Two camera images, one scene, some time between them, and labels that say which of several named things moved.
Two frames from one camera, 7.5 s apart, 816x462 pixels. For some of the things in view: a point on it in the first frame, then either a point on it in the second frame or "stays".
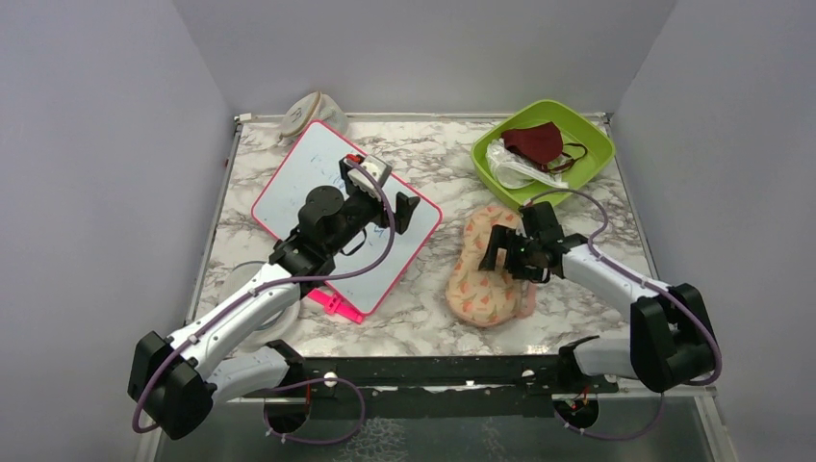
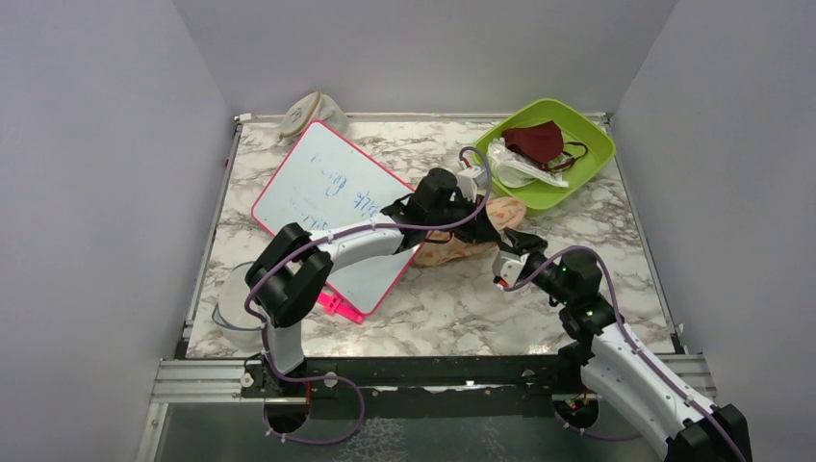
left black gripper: [402, 210] → [483, 231]
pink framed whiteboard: [316, 163] stays
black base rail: [435, 386] stays
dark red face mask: [542, 143] stays
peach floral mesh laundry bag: [487, 297] → [442, 248]
